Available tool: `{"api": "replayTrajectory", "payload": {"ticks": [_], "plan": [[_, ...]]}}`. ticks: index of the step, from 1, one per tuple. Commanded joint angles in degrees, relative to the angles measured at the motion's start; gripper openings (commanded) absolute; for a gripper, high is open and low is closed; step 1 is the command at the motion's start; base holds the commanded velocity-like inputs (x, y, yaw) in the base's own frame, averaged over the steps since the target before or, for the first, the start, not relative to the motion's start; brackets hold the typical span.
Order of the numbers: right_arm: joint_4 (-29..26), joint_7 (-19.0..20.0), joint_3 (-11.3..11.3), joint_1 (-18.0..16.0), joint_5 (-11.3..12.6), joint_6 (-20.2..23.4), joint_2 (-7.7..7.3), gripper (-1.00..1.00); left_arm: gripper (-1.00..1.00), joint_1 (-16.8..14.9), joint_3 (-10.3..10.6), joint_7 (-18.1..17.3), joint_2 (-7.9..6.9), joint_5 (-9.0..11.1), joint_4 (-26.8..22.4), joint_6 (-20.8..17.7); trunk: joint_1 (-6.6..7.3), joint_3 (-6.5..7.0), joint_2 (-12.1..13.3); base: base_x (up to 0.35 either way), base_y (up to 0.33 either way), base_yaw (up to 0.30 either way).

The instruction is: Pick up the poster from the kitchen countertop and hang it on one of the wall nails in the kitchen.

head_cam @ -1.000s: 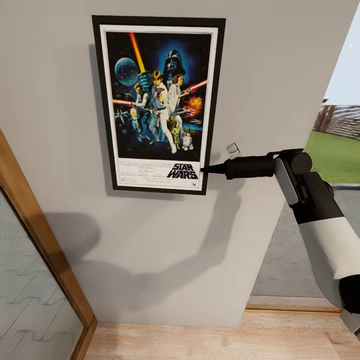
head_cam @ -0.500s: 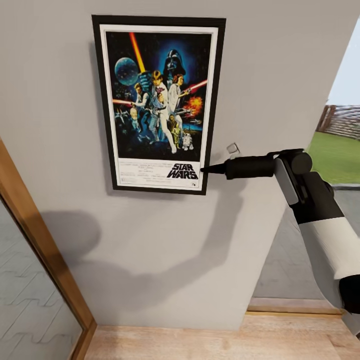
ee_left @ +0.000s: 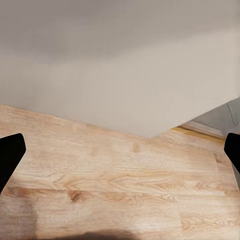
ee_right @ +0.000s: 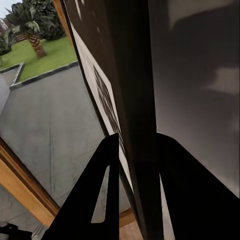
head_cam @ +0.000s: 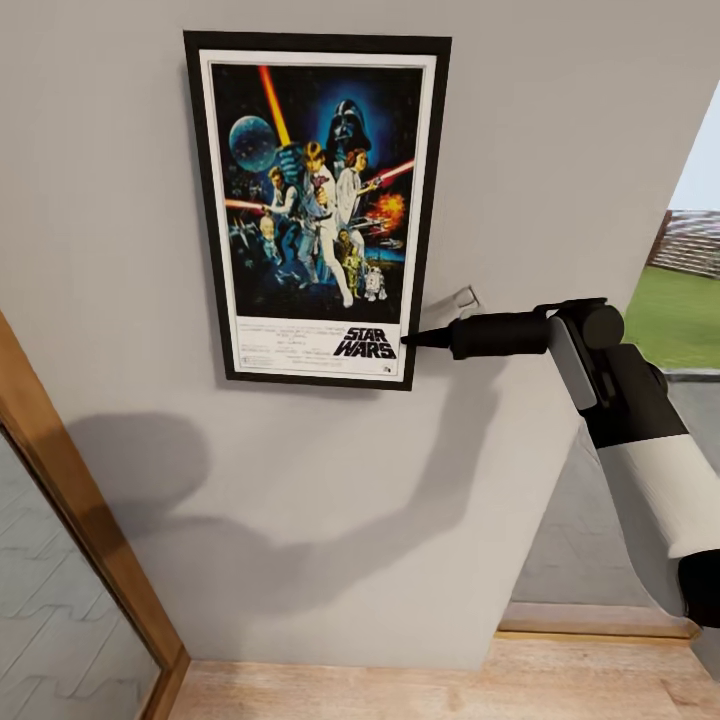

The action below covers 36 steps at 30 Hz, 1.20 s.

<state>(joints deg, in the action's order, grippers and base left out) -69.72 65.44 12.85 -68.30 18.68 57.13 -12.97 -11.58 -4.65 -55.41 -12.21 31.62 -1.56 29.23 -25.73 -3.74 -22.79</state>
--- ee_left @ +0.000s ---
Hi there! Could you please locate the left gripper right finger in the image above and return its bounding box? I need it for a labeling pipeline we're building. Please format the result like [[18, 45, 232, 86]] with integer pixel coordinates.
[[224, 133, 240, 173]]

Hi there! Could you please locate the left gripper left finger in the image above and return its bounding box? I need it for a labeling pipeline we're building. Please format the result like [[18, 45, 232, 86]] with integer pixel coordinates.
[[0, 133, 26, 193]]

